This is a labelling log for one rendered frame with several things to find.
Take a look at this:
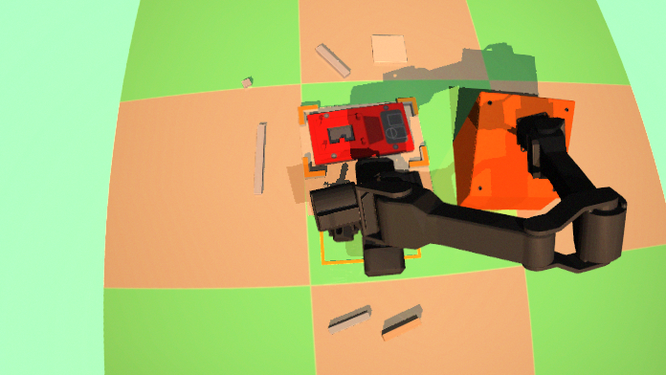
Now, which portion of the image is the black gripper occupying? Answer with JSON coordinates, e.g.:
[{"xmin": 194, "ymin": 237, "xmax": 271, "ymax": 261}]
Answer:
[{"xmin": 355, "ymin": 157, "xmax": 406, "ymax": 277}]

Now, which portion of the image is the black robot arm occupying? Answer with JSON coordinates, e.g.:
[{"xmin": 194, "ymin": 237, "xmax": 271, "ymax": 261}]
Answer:
[{"xmin": 309, "ymin": 112, "xmax": 628, "ymax": 274}]

